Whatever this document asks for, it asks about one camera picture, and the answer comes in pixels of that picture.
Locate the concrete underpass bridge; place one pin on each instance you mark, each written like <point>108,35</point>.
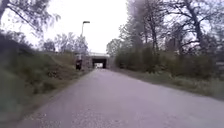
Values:
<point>99,61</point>

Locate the grey gravel path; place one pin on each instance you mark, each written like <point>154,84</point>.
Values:
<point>110,100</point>

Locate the street lamp pole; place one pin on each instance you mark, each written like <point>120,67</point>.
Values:
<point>82,33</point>

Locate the row of tall trees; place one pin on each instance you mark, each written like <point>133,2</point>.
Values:
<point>66,43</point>

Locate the wood of trees and bushes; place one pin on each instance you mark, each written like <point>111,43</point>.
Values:
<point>166,43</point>

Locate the grass verge under trees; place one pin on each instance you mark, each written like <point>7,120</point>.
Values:
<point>180,81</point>

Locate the grass verge with embankment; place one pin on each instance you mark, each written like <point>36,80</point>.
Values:
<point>30,76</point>

